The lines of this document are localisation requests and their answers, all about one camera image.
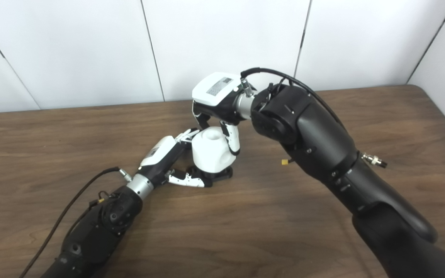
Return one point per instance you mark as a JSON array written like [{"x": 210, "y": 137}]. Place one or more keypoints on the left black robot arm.
[{"x": 99, "y": 231}]

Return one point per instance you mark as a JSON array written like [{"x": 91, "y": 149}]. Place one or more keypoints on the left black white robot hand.
[{"x": 160, "y": 154}]

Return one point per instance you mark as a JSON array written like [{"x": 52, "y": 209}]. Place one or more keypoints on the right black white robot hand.
[{"x": 214, "y": 92}]

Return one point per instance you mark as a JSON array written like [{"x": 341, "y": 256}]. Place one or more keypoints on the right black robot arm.
[{"x": 323, "y": 143}]

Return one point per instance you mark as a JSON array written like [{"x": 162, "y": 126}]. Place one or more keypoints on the black holder with post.
[{"x": 222, "y": 174}]

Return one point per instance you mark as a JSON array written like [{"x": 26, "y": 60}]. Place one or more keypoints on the round white piece with holes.
[{"x": 211, "y": 152}]

